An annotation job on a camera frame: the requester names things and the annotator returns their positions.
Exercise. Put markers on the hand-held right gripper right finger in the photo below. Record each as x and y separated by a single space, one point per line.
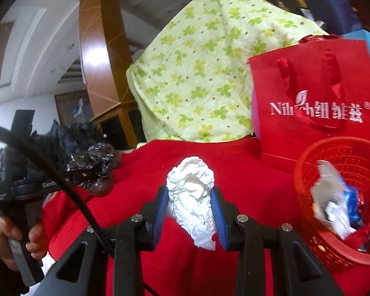
219 217

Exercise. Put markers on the wooden side table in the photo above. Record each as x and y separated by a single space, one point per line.
111 112

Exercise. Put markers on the red plastic mesh basket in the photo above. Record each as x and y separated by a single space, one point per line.
305 172

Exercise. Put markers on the red wrapper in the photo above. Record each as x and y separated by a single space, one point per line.
359 237

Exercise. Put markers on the pile of dark clothes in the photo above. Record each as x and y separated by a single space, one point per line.
64 135

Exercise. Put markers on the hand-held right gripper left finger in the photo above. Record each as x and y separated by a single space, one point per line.
161 211

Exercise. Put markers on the blue cardboard box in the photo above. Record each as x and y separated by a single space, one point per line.
363 43

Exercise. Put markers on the white paper ball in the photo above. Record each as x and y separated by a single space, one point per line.
191 191

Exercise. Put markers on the silver white wrapper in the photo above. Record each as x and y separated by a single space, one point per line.
323 188

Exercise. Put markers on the dark wooden door panel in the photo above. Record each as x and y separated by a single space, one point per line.
64 108

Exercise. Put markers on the dark blue garment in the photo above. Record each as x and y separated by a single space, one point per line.
330 0

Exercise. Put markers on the green clover print cloth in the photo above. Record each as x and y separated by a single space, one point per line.
203 67

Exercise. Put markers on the red blanket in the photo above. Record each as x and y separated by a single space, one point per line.
135 172

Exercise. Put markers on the black plastic bag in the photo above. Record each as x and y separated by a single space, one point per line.
95 157

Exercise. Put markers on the small white paper scrap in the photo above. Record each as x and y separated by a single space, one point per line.
339 219

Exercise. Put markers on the red paper gift bag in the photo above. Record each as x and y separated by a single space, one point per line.
311 148

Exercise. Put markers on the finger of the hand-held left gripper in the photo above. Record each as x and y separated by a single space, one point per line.
80 177

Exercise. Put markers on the blue foil wrapper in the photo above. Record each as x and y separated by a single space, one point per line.
351 203

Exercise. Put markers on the person's left hand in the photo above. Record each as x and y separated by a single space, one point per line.
0 237

